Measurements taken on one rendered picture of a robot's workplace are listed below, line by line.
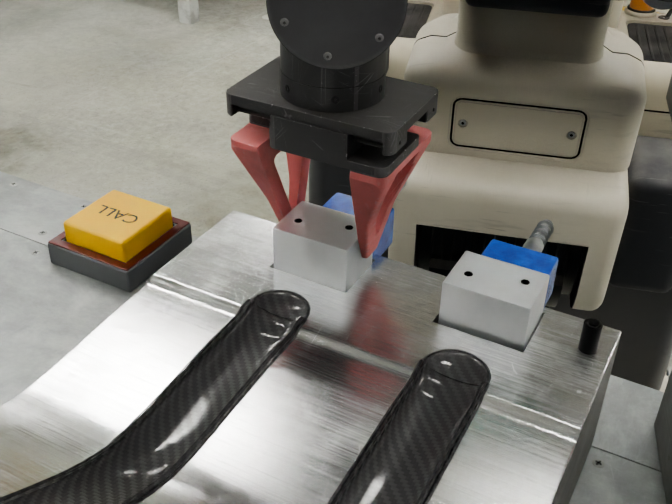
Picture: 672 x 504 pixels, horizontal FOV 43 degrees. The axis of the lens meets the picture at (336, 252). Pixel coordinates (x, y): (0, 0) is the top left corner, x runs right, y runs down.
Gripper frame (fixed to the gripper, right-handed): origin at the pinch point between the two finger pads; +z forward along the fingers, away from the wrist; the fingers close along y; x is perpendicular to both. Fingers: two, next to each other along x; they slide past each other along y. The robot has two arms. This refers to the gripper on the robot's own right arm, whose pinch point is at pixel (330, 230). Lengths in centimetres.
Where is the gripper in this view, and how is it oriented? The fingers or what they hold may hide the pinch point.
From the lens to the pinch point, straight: 52.1
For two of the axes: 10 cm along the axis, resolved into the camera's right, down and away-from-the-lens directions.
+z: -0.2, 8.2, 5.7
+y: 8.8, 2.8, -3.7
